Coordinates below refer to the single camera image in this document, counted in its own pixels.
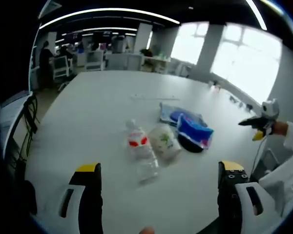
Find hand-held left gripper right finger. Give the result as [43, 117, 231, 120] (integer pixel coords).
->
[217, 160, 265, 234]

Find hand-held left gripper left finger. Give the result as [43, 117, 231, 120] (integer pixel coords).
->
[57, 162, 105, 234]

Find blue snack packet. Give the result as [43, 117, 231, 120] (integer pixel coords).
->
[176, 113, 214, 150]

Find black round item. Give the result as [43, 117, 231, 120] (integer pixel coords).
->
[177, 135, 204, 154]

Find clear water bottle red label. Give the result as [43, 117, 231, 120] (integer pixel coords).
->
[125, 118, 160, 184]

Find blue patterned packet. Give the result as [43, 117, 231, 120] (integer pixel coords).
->
[159, 102, 204, 127]

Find white tissue pack green print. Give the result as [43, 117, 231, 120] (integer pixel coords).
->
[148, 125, 183, 162]

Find small dark items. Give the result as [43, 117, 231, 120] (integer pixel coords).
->
[229, 95, 254, 111]

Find person's right hand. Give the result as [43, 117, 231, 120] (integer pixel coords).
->
[272, 121, 289, 136]

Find person's white garment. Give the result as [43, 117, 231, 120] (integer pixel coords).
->
[258, 156, 293, 219]

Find white table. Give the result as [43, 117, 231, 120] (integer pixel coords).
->
[24, 70, 284, 234]

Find white office chair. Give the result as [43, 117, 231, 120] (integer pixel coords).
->
[84, 49, 105, 72]
[52, 55, 73, 79]

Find black cables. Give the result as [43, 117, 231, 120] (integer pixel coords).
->
[22, 94, 39, 158]

